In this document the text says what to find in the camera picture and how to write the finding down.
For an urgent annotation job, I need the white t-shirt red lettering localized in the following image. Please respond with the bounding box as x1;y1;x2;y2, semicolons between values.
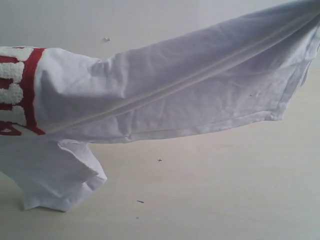
0;0;320;212

